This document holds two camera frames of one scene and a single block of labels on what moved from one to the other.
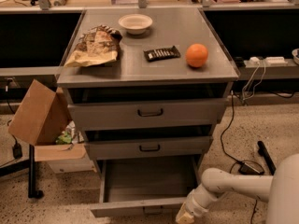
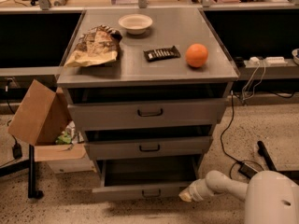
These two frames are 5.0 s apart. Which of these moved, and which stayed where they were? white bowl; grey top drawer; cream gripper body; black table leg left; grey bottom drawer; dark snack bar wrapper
Moved: grey bottom drawer; cream gripper body
Stayed: white bowl; grey top drawer; dark snack bar wrapper; black table leg left
